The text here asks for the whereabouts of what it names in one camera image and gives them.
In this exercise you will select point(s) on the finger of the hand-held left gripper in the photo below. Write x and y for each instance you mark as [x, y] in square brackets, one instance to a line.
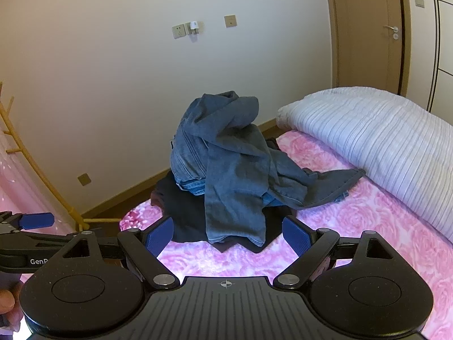
[35, 220]

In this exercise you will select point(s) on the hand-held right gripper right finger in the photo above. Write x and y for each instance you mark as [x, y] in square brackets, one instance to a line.
[295, 235]

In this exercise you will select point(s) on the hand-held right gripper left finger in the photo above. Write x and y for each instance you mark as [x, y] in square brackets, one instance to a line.
[161, 237]

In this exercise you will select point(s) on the grey jeans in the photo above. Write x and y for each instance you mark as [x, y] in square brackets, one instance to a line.
[230, 170]

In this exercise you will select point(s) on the person's left hand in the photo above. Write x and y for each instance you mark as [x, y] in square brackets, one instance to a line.
[5, 301]

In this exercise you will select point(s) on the black garment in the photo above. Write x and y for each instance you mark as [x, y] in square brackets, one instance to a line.
[184, 216]

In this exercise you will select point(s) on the pink cloth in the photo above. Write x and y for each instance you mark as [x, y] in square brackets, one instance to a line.
[17, 184]

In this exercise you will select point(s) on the bamboo rack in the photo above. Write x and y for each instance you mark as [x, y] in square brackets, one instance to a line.
[35, 170]

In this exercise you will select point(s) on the blue jeans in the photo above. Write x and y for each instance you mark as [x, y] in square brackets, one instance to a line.
[193, 186]

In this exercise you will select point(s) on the white striped duvet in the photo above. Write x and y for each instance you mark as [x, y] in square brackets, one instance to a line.
[371, 134]

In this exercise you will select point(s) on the white plug-in charger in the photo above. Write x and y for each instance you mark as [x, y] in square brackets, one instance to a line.
[193, 27]

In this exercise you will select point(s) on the brown wooden door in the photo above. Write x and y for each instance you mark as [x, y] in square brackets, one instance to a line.
[368, 24]

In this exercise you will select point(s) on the white wardrobe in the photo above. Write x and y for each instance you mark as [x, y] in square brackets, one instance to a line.
[442, 60]

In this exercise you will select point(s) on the tan low wall outlet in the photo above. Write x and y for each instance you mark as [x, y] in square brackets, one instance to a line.
[83, 179]

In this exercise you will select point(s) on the beige wall outlet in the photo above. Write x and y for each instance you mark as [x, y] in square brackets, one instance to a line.
[178, 31]

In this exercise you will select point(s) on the tan blank wall plate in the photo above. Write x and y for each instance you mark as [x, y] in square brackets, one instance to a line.
[230, 21]

